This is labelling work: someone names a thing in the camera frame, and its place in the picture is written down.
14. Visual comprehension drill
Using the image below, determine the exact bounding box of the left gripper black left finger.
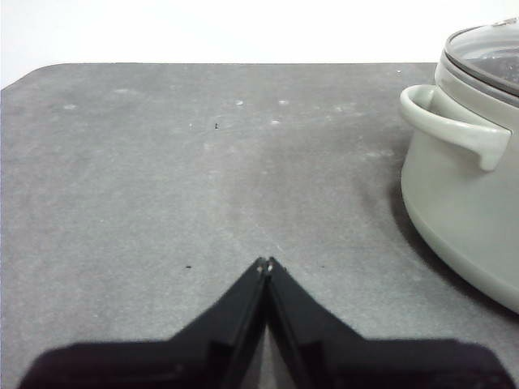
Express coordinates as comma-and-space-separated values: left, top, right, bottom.
18, 256, 269, 389

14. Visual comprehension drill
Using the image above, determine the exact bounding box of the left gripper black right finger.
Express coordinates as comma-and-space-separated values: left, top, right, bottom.
266, 256, 514, 389

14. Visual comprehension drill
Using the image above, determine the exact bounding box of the glass lid with green knob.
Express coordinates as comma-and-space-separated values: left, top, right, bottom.
444, 19, 519, 99

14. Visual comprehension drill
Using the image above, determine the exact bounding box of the pale green electric cooking pot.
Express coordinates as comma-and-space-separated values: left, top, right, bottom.
399, 52, 519, 315

